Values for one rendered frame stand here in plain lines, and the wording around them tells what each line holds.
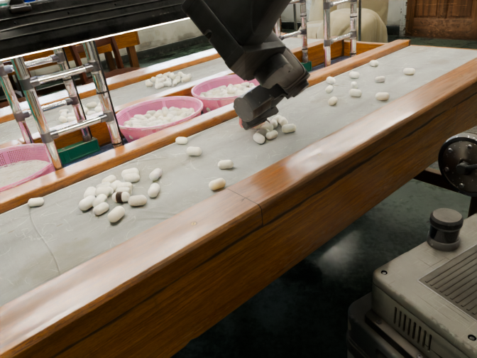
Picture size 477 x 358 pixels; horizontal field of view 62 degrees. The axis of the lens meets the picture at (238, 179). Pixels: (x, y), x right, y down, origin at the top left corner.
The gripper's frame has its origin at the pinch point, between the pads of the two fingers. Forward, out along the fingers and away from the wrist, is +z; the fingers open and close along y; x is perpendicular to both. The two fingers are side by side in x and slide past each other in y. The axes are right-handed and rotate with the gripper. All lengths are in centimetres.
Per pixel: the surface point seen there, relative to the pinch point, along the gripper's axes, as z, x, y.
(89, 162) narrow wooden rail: 7.4, -8.3, 36.9
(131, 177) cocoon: -2.5, 1.3, 33.1
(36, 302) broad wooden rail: -23, 16, 59
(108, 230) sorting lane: -11.5, 10.2, 44.2
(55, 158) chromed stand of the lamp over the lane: 8.1, -12.4, 42.9
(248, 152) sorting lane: -7.8, 8.5, 7.8
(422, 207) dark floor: 49, 61, -97
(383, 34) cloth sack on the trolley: 141, -54, -284
